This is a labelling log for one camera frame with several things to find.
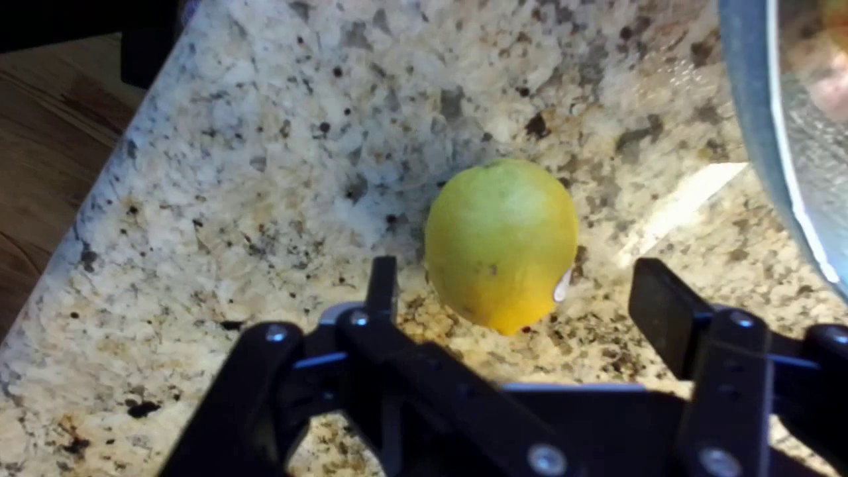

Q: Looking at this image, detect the green-yellow lemon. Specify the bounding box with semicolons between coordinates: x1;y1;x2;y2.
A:
422;157;582;336

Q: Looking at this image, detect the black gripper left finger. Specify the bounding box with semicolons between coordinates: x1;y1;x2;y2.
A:
155;253;590;477

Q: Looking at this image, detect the clear glass bowl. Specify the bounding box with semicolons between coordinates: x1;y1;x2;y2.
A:
714;0;848;305

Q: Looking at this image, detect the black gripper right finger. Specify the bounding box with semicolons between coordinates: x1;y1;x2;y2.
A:
627;253;848;477

